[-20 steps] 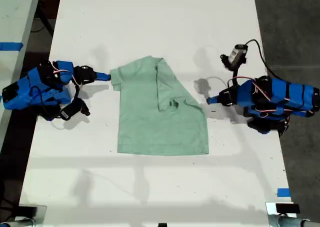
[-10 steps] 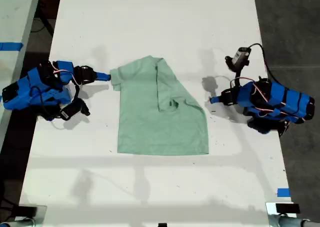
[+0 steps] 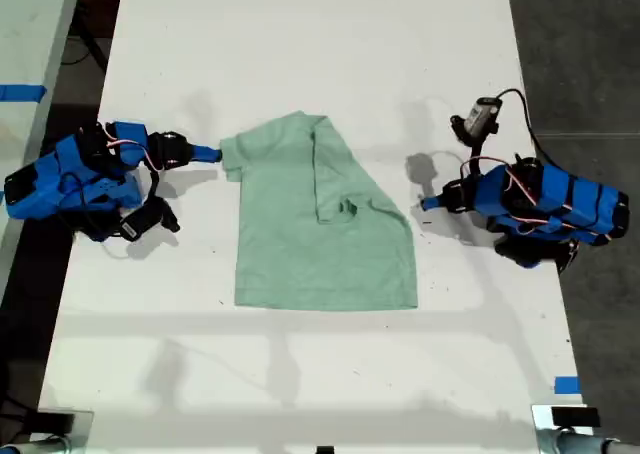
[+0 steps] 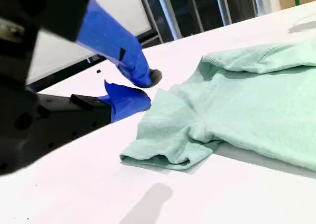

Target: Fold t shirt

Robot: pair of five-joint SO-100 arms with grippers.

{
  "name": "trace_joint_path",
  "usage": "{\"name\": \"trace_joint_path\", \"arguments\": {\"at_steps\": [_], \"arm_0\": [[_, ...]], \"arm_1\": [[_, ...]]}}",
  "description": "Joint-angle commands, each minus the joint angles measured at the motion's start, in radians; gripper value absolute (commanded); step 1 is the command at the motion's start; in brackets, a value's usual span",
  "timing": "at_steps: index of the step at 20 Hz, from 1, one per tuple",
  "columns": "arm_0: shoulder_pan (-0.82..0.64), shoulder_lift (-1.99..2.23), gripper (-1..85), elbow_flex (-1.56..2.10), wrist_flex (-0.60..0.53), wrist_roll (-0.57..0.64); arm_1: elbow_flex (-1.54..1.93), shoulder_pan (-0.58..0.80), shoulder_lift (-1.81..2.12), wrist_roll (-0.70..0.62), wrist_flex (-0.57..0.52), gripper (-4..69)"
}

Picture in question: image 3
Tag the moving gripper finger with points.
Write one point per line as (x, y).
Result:
(205, 157)
(434, 206)

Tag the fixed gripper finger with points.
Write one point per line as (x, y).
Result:
(205, 149)
(435, 200)

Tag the pale green T-shirt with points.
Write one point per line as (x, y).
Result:
(300, 254)

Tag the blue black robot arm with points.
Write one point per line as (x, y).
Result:
(75, 174)
(575, 199)

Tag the long blue tape strip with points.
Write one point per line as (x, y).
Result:
(20, 93)

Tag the pale side table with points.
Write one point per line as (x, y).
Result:
(30, 24)

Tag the short blue tape strip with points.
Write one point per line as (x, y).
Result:
(567, 385)

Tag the shiny metal plate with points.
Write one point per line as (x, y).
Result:
(84, 426)
(541, 424)

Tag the small black box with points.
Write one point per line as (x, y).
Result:
(575, 416)
(55, 422)

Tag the grey pipe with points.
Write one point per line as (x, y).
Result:
(585, 445)

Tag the short black camera stalk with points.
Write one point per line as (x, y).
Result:
(477, 149)
(154, 184)

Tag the black camera box white label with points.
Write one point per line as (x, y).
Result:
(142, 221)
(480, 116)

